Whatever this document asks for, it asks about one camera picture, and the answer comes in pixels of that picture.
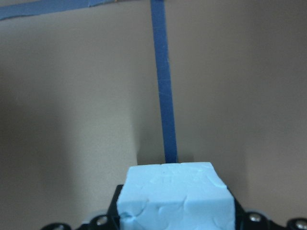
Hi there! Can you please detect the light blue foam block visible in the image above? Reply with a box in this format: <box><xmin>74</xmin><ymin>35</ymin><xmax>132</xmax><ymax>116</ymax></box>
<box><xmin>117</xmin><ymin>162</ymin><xmax>236</xmax><ymax>230</ymax></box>

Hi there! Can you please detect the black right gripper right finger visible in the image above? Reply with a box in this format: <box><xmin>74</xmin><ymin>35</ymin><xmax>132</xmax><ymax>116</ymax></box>
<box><xmin>230</xmin><ymin>191</ymin><xmax>264</xmax><ymax>230</ymax></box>

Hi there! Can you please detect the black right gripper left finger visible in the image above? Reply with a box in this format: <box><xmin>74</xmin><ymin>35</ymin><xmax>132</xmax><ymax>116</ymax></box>
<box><xmin>81</xmin><ymin>184</ymin><xmax>123</xmax><ymax>230</ymax></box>

